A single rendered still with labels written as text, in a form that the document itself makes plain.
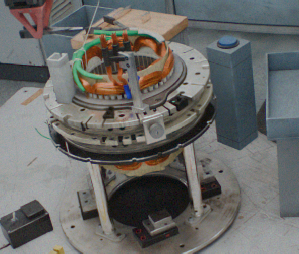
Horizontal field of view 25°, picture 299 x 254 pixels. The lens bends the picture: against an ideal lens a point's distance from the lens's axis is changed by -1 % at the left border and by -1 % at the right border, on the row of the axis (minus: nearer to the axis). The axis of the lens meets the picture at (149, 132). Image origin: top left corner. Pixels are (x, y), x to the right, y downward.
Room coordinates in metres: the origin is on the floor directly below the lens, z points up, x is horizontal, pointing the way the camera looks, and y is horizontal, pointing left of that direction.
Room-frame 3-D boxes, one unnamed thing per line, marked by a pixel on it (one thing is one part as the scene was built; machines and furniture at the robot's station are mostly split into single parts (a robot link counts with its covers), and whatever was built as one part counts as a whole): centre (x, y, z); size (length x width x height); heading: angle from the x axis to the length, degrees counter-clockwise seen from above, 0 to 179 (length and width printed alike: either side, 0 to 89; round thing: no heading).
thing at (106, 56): (1.02, 0.03, 1.21); 0.04 x 0.04 x 0.03; 55
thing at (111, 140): (1.00, 0.06, 1.06); 0.02 x 0.02 x 0.01; 75
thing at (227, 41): (1.34, -0.20, 1.04); 0.04 x 0.04 x 0.01
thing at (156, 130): (0.97, -0.01, 1.08); 0.03 x 0.01 x 0.03; 103
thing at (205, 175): (1.16, -0.09, 0.85); 0.06 x 0.04 x 0.05; 11
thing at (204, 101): (1.09, -0.11, 1.06); 0.09 x 0.04 x 0.01; 145
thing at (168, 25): (1.45, 0.00, 1.05); 0.20 x 0.19 x 0.02; 49
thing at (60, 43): (1.55, 0.12, 0.92); 0.17 x 0.11 x 0.28; 139
